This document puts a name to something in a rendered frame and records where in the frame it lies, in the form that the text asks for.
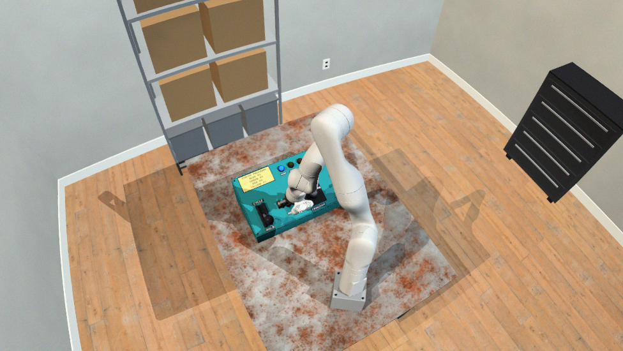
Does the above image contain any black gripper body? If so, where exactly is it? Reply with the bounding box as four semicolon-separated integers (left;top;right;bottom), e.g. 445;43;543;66
284;192;294;205

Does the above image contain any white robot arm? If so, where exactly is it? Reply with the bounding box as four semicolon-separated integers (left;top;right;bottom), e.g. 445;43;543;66
286;103;378;297

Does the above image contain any dark teal console box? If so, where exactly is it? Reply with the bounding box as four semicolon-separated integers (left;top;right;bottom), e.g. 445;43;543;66
231;150;341;243

